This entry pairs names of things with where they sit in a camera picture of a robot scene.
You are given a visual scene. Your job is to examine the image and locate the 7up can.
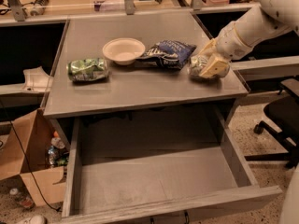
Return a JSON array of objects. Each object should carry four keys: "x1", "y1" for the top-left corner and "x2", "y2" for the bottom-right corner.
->
[{"x1": 188, "y1": 55, "x2": 221, "y2": 79}]

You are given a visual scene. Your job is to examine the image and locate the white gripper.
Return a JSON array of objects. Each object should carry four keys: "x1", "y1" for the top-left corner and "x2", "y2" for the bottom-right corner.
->
[{"x1": 199, "y1": 21, "x2": 253, "y2": 78}]

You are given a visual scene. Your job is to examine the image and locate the grey open drawer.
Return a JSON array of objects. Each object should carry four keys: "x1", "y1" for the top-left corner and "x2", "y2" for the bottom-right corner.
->
[{"x1": 62, "y1": 105, "x2": 281, "y2": 224}]

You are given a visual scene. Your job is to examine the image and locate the bottles in box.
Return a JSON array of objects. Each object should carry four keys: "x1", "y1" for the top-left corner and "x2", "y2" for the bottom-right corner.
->
[{"x1": 47, "y1": 132, "x2": 69, "y2": 168}]

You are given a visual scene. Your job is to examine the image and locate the cardboard box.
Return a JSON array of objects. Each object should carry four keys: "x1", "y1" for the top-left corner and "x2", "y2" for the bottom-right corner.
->
[{"x1": 0, "y1": 109, "x2": 66, "y2": 206}]

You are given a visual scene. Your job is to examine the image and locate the green chip bag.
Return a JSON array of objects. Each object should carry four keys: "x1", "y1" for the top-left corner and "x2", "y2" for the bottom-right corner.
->
[{"x1": 66, "y1": 58, "x2": 109, "y2": 82}]

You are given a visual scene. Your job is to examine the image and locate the blue chip bag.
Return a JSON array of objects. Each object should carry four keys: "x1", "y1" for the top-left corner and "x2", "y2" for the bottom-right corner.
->
[{"x1": 137, "y1": 40, "x2": 197, "y2": 69}]

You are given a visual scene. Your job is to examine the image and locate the grey counter cabinet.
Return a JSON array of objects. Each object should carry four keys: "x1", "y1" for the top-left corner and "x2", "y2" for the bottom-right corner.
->
[{"x1": 44, "y1": 10, "x2": 248, "y2": 119}]

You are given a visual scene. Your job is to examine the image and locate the white paper bowl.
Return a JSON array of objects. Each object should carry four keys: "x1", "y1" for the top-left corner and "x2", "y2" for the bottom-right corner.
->
[{"x1": 102, "y1": 38, "x2": 146, "y2": 65}]

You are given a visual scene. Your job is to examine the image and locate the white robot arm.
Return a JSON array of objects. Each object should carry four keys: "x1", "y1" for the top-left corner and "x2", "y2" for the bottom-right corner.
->
[{"x1": 198, "y1": 0, "x2": 299, "y2": 78}]

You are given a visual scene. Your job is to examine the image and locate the black office chair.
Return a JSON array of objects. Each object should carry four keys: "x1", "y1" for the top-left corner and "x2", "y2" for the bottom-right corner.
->
[{"x1": 245, "y1": 78, "x2": 299, "y2": 169}]

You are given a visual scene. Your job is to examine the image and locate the black cable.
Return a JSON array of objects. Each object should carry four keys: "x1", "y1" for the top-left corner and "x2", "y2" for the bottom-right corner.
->
[{"x1": 0, "y1": 100, "x2": 63, "y2": 213}]

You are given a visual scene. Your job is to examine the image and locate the white shoe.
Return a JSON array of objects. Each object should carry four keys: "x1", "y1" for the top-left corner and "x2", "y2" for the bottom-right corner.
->
[{"x1": 17, "y1": 215, "x2": 47, "y2": 224}]

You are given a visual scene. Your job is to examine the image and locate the plastic bottle on floor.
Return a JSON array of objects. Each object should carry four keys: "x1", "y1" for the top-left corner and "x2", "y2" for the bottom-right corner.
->
[{"x1": 9, "y1": 188, "x2": 35, "y2": 210}]

